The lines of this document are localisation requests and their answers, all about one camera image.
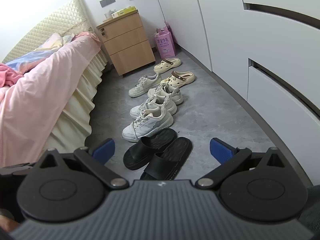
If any white wardrobe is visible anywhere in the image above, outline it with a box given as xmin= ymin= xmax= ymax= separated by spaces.
xmin=120 ymin=0 xmax=320 ymax=155

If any cream quilted headboard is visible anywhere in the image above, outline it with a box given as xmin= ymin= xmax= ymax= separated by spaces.
xmin=1 ymin=0 xmax=97 ymax=64

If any bright pink cloth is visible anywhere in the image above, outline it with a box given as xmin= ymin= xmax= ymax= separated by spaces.
xmin=0 ymin=62 xmax=24 ymax=88

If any wooden nightstand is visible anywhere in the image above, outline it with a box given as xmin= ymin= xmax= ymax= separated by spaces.
xmin=96 ymin=11 xmax=156 ymax=77

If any cream clog with brown strap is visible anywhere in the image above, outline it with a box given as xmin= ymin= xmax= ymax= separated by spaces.
xmin=153 ymin=58 xmax=181 ymax=75

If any pink carton box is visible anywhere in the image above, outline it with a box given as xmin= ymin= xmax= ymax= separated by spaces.
xmin=154 ymin=22 xmax=177 ymax=58

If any cream bed skirt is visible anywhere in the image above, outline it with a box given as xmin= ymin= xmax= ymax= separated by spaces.
xmin=47 ymin=47 xmax=110 ymax=153

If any pastel patterned pillow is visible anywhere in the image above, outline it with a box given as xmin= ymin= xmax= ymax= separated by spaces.
xmin=4 ymin=33 xmax=75 ymax=74

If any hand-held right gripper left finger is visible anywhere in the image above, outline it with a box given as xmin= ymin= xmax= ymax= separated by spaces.
xmin=37 ymin=138 xmax=129 ymax=189

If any black slide sandal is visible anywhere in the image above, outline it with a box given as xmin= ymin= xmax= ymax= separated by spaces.
xmin=139 ymin=137 xmax=193 ymax=181
xmin=123 ymin=128 xmax=177 ymax=170

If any yellow flat box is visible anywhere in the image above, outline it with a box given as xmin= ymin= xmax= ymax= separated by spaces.
xmin=111 ymin=6 xmax=138 ymax=19

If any cream clog with charms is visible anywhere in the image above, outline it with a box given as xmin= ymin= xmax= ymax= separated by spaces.
xmin=160 ymin=71 xmax=195 ymax=88

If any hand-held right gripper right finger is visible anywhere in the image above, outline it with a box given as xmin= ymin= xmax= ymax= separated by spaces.
xmin=196 ymin=137 xmax=288 ymax=190

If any white chunky sneaker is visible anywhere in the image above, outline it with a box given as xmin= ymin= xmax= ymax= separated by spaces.
xmin=122 ymin=110 xmax=174 ymax=141
xmin=129 ymin=97 xmax=177 ymax=120

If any beige sneaker with green logo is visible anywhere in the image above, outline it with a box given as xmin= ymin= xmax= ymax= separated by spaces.
xmin=147 ymin=83 xmax=184 ymax=105

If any beige low-top sneaker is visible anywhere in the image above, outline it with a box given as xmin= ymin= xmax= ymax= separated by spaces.
xmin=128 ymin=73 xmax=162 ymax=98

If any bed with pink blanket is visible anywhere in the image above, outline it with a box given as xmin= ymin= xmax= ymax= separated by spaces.
xmin=0 ymin=32 xmax=102 ymax=167

